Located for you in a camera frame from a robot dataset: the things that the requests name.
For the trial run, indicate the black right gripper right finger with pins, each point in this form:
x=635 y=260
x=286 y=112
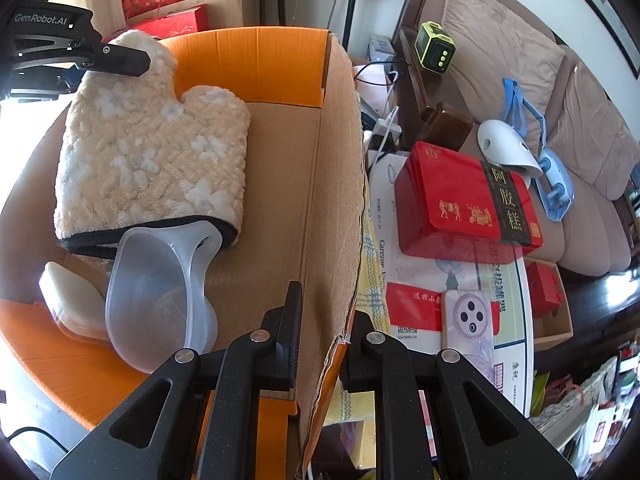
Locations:
x=438 y=417

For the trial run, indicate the small red box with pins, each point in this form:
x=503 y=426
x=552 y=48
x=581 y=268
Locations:
x=545 y=288

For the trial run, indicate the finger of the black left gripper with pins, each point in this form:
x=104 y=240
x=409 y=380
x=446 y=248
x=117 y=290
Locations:
x=124 y=61

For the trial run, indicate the brown sofa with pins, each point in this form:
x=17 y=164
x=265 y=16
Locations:
x=490 y=80

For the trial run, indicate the white fan carton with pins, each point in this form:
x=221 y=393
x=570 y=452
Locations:
x=414 y=287

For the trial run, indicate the red tin box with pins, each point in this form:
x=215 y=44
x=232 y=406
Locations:
x=455 y=207

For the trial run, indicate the framed wall picture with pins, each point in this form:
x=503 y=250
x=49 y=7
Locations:
x=615 y=24

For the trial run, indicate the blue plastic frame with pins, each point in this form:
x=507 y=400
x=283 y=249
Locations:
x=559 y=196

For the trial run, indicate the brown wooden box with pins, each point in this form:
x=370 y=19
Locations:
x=446 y=127

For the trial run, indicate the clear plastic measuring cup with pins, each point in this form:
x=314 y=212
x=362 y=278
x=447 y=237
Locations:
x=156 y=303

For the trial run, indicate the green black cube device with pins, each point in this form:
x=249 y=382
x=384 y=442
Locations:
x=434 y=48

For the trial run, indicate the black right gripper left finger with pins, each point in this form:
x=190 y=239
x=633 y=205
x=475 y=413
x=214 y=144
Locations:
x=196 y=416

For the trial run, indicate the white curved plastic device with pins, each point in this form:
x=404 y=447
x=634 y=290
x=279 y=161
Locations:
x=502 y=146

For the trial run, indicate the cream fluffy mitten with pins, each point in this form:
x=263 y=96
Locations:
x=136 y=153

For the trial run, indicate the pink patterned smartphone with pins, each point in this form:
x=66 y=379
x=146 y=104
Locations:
x=467 y=327

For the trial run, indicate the white power strip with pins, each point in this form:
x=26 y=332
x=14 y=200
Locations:
x=387 y=127

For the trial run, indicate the white soap box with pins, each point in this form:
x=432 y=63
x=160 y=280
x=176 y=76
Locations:
x=76 y=306

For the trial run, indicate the red Ferrero gift box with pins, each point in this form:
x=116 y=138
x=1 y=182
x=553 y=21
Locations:
x=164 y=26

